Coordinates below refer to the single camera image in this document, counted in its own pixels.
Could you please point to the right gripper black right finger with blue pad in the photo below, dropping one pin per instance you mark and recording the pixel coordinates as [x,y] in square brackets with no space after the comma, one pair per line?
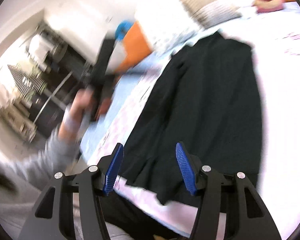
[247,217]

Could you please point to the beige plaid pillow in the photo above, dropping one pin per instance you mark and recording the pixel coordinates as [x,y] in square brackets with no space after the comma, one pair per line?
[209,13]

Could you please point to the grey sleeved left forearm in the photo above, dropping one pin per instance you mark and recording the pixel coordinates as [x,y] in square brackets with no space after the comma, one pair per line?
[36,170]

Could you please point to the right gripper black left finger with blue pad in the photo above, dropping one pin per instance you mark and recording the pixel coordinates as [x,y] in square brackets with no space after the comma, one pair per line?
[52,216]

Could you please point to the person's left hand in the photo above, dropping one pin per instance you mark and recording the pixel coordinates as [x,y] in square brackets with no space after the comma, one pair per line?
[84,104]

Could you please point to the dark shelf unit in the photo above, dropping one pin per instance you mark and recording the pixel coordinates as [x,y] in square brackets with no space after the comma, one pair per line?
[41,74]

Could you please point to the black zip jacket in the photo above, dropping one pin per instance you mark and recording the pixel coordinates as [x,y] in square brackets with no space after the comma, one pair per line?
[207,98]

